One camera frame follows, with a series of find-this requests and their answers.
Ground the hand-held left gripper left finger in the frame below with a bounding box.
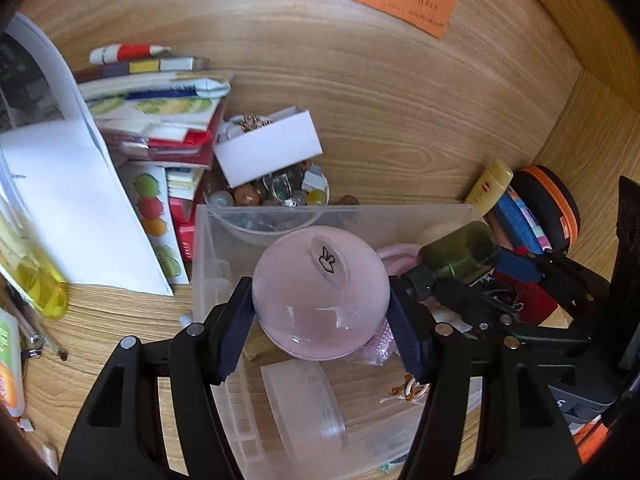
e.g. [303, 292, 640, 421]
[59, 276, 256, 480]

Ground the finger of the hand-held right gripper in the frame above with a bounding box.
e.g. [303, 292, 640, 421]
[434, 277, 523, 332]
[492, 249, 588, 292]

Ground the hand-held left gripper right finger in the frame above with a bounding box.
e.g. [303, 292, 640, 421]
[387, 276, 583, 480]

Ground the dark green bottle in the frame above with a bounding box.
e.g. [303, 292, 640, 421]
[401, 221, 502, 302]

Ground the clear plastic storage bin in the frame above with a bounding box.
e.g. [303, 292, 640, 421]
[192, 203, 482, 477]

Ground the bag of pink rope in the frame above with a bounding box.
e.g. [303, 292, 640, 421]
[362, 243, 425, 367]

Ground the pink round ball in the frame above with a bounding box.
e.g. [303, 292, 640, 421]
[251, 226, 391, 362]

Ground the white round jar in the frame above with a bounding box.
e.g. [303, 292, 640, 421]
[259, 360, 347, 459]

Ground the red flat packet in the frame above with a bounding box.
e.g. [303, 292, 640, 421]
[499, 267, 559, 327]

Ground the blue box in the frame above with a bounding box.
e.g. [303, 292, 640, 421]
[486, 186, 552, 257]

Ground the black orange round case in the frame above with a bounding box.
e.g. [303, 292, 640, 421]
[511, 164, 581, 254]

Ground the small yellow bottle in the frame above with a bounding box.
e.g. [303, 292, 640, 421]
[464, 159, 515, 217]

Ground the orange clothing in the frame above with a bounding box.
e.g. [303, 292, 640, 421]
[572, 416, 609, 464]

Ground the clear bowl of trinkets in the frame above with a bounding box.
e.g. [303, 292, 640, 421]
[206, 159, 331, 247]

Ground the fruit printed card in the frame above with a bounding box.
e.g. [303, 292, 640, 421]
[119, 161, 191, 284]

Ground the small white box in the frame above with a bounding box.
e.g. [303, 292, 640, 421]
[213, 107, 324, 189]

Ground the metal key bunch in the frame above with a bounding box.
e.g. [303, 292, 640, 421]
[19, 304, 69, 362]

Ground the stack of red packets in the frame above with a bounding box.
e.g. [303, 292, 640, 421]
[99, 100, 227, 262]

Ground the yellow-green spray bottle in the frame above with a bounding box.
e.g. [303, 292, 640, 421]
[0, 207, 69, 319]

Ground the large white paper sheet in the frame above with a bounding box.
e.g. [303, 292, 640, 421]
[0, 12, 174, 297]

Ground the green orange lotion bottle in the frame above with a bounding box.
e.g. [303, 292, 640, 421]
[0, 309, 27, 419]

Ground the blue white tube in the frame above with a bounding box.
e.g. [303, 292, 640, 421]
[79, 72, 234, 107]

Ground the multicoloured bar box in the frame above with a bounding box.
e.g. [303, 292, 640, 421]
[74, 55, 211, 82]

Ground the red white glue stick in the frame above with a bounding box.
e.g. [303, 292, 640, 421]
[89, 43, 172, 65]

